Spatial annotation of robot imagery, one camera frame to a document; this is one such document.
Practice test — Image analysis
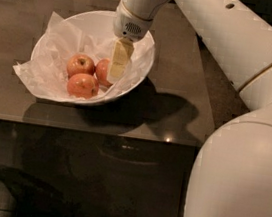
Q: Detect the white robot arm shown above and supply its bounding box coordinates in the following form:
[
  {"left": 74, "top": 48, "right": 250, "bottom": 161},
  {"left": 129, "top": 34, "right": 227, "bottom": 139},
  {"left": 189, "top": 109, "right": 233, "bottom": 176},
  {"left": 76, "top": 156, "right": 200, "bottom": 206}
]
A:
[{"left": 114, "top": 0, "right": 272, "bottom": 217}]

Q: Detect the red apple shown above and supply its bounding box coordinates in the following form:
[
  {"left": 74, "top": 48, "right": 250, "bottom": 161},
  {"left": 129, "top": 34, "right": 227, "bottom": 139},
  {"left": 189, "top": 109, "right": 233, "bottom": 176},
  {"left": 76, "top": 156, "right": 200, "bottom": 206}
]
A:
[
  {"left": 66, "top": 53, "right": 95, "bottom": 77},
  {"left": 66, "top": 73, "right": 99, "bottom": 99},
  {"left": 95, "top": 58, "right": 112, "bottom": 87}
]

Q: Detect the dark glossy table cabinet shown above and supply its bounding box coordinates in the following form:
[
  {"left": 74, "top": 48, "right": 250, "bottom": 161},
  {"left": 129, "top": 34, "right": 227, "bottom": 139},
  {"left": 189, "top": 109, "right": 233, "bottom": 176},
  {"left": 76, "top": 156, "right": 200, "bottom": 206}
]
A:
[{"left": 0, "top": 0, "right": 214, "bottom": 217}]

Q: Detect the white crumpled paper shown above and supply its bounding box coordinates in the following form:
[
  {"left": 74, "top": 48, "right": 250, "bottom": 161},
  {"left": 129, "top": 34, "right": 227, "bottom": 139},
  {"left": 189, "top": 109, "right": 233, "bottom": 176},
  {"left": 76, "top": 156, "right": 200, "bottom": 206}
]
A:
[{"left": 9, "top": 7, "right": 157, "bottom": 114}]

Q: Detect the white bowl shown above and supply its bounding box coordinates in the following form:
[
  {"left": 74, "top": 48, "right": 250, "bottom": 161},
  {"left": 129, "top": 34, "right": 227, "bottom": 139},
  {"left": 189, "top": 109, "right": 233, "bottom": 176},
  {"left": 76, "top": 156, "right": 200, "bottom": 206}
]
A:
[{"left": 25, "top": 0, "right": 162, "bottom": 115}]

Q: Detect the red apple front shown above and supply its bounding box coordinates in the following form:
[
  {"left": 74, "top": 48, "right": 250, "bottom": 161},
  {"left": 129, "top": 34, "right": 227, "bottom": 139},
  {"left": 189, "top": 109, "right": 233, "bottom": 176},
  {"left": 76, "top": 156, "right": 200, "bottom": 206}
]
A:
[{"left": 66, "top": 73, "right": 99, "bottom": 99}]

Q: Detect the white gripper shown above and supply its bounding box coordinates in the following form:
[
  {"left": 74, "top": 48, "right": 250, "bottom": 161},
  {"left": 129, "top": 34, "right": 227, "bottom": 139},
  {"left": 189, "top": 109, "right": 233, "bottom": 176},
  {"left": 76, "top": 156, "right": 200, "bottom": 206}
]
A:
[{"left": 107, "top": 2, "right": 152, "bottom": 83}]

